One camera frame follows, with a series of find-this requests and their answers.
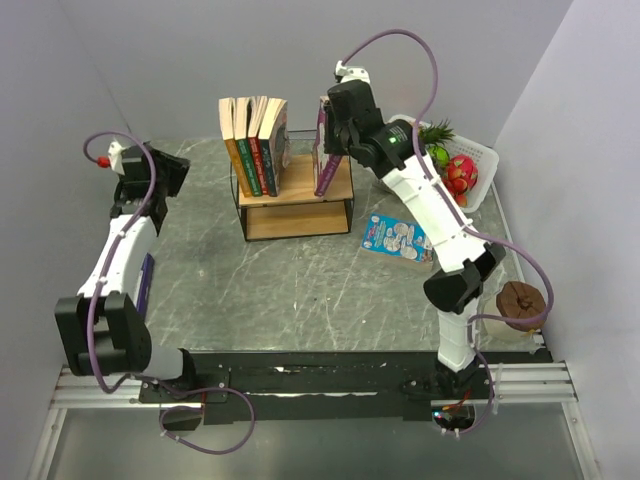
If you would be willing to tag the orange Treehouse book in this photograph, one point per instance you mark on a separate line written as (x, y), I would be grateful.
(226, 108)

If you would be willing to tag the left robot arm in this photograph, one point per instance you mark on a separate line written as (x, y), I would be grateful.
(102, 327)

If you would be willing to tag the small pineapple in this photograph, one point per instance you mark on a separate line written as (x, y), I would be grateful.
(436, 134)

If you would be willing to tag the blue cartoon book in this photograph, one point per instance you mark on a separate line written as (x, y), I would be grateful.
(400, 241)

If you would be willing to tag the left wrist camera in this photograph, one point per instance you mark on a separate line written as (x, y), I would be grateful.
(114, 158)

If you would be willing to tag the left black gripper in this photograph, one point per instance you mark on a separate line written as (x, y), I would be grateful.
(177, 167)

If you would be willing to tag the purple 117-Storey Treehouse book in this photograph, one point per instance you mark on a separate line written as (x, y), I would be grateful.
(325, 165)

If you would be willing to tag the dark blue book at left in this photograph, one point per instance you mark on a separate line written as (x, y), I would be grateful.
(144, 284)

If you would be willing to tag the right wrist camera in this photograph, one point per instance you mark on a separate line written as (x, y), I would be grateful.
(344, 73)

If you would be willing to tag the green apple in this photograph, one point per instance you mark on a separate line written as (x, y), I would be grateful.
(439, 156)

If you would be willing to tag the wood and wire shelf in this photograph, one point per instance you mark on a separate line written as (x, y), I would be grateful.
(297, 212)

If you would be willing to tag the green 104-Storey Treehouse book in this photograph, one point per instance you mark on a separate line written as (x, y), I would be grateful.
(241, 121)

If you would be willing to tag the red lychee cluster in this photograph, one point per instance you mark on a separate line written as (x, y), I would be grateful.
(461, 199)

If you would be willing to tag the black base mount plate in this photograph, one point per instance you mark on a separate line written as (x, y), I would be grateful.
(239, 386)

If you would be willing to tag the red 13-Storey Treehouse book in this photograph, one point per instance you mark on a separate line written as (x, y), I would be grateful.
(255, 113)

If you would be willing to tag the white plastic fruit basket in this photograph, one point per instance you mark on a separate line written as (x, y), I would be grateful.
(486, 161)

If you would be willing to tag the aluminium rail frame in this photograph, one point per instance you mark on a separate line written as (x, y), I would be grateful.
(534, 431)

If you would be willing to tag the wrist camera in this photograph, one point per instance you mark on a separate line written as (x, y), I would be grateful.
(344, 73)
(114, 158)

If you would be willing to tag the pink dragon fruit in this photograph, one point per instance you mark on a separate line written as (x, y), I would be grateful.
(461, 174)

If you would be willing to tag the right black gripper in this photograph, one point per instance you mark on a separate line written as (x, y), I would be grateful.
(331, 146)

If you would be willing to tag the brown round object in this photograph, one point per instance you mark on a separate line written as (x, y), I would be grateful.
(515, 300)

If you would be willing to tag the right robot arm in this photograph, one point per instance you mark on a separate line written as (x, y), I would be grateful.
(393, 153)

